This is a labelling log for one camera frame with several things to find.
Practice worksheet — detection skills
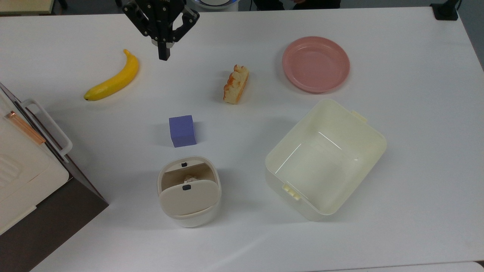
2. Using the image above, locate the cream desktop trash can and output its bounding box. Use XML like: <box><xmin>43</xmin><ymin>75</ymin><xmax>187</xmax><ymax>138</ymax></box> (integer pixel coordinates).
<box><xmin>157</xmin><ymin>156</ymin><xmax>222</xmax><ymax>228</ymax></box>

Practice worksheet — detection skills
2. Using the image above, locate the copper strip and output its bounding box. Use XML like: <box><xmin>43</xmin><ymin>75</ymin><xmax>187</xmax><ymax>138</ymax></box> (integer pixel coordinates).
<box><xmin>5</xmin><ymin>111</ymin><xmax>46</xmax><ymax>145</ymax></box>

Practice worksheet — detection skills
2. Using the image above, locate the beige trash can lid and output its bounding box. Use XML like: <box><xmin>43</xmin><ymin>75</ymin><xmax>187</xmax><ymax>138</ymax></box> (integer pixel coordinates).
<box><xmin>158</xmin><ymin>179</ymin><xmax>222</xmax><ymax>216</ymax></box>

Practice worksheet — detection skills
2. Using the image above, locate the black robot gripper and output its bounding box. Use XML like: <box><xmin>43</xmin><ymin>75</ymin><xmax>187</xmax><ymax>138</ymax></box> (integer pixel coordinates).
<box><xmin>122</xmin><ymin>0</ymin><xmax>200</xmax><ymax>61</ymax></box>

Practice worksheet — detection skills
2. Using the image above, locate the pink plastic plate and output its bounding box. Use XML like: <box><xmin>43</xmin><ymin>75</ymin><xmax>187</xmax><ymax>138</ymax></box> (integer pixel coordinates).
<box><xmin>282</xmin><ymin>36</ymin><xmax>351</xmax><ymax>94</ymax></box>

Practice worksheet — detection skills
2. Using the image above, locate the wooden side table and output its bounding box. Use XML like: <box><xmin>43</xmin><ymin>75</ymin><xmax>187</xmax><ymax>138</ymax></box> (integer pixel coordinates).
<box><xmin>0</xmin><ymin>0</ymin><xmax>56</xmax><ymax>15</ymax></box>

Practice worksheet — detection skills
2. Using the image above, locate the yellow banana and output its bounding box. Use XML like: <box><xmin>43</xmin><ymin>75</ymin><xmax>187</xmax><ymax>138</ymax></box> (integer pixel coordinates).
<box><xmin>84</xmin><ymin>49</ymin><xmax>140</xmax><ymax>102</ymax></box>

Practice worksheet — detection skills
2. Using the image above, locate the cream plastic storage box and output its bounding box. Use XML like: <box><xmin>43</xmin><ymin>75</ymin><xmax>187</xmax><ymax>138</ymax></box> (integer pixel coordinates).
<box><xmin>265</xmin><ymin>99</ymin><xmax>387</xmax><ymax>222</ymax></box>

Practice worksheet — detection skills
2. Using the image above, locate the cream cabinet top box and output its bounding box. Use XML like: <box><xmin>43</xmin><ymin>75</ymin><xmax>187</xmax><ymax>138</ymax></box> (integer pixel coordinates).
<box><xmin>0</xmin><ymin>91</ymin><xmax>70</xmax><ymax>235</ymax></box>

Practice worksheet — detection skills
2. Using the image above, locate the black table clamp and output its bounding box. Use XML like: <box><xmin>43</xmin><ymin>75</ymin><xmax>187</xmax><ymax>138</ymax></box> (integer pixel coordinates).
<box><xmin>430</xmin><ymin>0</ymin><xmax>460</xmax><ymax>21</ymax></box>

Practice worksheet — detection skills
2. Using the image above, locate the white cabinet handle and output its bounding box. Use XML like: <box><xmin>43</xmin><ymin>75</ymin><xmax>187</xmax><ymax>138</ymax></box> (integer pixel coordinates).
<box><xmin>21</xmin><ymin>99</ymin><xmax>73</xmax><ymax>163</ymax></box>

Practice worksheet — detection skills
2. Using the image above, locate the dark brown cabinet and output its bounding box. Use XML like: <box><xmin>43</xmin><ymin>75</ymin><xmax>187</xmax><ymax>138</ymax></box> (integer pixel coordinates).
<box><xmin>0</xmin><ymin>82</ymin><xmax>109</xmax><ymax>272</ymax></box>

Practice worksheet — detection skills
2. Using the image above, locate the purple foam cube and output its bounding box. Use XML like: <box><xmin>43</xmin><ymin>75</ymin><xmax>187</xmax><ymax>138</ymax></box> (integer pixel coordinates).
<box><xmin>169</xmin><ymin>115</ymin><xmax>197</xmax><ymax>148</ymax></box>

